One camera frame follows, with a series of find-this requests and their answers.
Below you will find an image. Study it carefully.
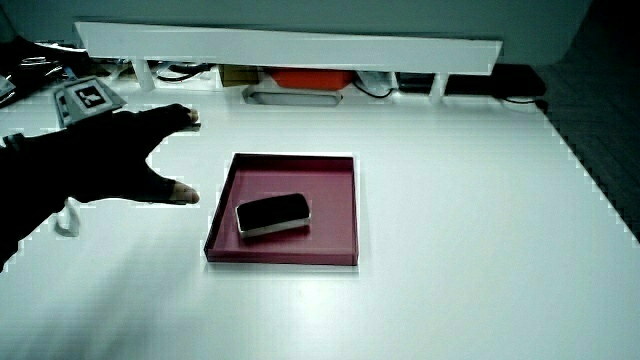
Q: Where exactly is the red square tray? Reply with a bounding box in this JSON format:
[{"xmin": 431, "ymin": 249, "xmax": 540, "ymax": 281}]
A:
[{"xmin": 203, "ymin": 152, "xmax": 360, "ymax": 267}]

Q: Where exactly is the person's left forearm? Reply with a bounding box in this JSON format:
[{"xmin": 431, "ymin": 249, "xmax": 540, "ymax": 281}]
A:
[{"xmin": 0, "ymin": 132, "xmax": 69, "ymax": 274}]

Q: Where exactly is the white desk shelf riser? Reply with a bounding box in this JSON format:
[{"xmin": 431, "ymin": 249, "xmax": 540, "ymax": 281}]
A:
[{"xmin": 74, "ymin": 21, "xmax": 504, "ymax": 105}]

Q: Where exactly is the orange box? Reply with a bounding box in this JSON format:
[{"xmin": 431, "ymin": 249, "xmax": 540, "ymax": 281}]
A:
[{"xmin": 268, "ymin": 68, "xmax": 357, "ymax": 92}]

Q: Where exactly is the black flat device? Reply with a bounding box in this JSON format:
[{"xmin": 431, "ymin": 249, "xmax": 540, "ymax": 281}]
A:
[{"xmin": 398, "ymin": 63, "xmax": 548, "ymax": 99}]

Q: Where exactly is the dark clutter pile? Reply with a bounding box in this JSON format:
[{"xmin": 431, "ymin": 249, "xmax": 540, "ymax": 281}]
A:
[{"xmin": 0, "ymin": 33, "xmax": 94, "ymax": 110}]

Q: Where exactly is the white plastic bag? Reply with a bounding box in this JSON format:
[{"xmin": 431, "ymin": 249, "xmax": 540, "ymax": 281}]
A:
[{"xmin": 356, "ymin": 70, "xmax": 400, "ymax": 92}]

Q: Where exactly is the person's left hand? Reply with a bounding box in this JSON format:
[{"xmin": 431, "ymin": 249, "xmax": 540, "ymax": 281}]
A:
[{"xmin": 22, "ymin": 75, "xmax": 202, "ymax": 206}]

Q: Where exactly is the white oval dish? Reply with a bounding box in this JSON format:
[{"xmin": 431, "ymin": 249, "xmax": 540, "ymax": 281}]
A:
[{"xmin": 241, "ymin": 85, "xmax": 345, "ymax": 108}]

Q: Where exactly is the white strap loop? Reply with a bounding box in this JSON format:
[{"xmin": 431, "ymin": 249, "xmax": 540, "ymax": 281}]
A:
[{"xmin": 53, "ymin": 197, "xmax": 82, "ymax": 238}]

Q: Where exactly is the black whiteboard eraser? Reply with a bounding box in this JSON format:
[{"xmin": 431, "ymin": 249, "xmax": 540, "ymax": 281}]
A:
[{"xmin": 234, "ymin": 192, "xmax": 312, "ymax": 239}]

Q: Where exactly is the brown cardboard box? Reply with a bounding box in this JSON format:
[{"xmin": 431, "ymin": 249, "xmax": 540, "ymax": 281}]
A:
[{"xmin": 218, "ymin": 64, "xmax": 261, "ymax": 88}]

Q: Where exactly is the black cable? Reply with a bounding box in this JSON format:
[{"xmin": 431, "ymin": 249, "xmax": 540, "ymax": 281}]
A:
[
  {"xmin": 499, "ymin": 95, "xmax": 550, "ymax": 113},
  {"xmin": 155, "ymin": 62, "xmax": 213, "ymax": 84},
  {"xmin": 351, "ymin": 79, "xmax": 397, "ymax": 100}
]

